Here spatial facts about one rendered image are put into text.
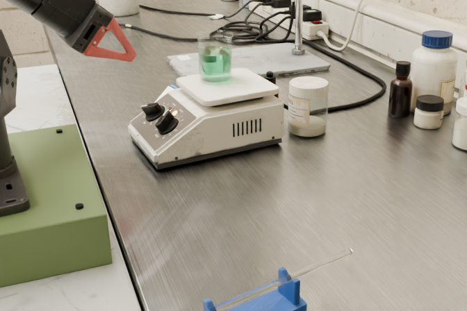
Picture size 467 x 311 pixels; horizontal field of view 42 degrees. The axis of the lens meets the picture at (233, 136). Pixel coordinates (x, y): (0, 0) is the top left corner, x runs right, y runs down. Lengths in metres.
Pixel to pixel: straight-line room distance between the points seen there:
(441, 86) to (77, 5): 0.57
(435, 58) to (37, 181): 0.63
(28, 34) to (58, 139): 2.45
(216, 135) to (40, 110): 0.38
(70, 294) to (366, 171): 0.42
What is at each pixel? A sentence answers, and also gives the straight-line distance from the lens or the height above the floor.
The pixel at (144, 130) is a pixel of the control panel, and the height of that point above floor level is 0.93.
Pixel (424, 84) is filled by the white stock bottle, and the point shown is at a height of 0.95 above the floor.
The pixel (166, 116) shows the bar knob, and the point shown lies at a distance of 0.85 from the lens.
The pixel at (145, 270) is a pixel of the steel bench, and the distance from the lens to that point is 0.65.
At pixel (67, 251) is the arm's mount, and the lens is 0.65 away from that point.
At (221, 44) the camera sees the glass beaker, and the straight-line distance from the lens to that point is 0.88.
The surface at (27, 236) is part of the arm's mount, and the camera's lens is 0.63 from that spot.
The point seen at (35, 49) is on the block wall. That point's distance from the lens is 3.28.
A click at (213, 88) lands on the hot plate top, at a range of 0.88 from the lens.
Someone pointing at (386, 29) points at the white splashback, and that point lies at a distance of 1.30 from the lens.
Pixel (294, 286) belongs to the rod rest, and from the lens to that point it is 0.57.
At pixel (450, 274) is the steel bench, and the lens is 0.66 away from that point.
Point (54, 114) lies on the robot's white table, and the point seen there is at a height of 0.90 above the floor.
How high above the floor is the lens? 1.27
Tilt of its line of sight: 23 degrees down
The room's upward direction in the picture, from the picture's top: 1 degrees counter-clockwise
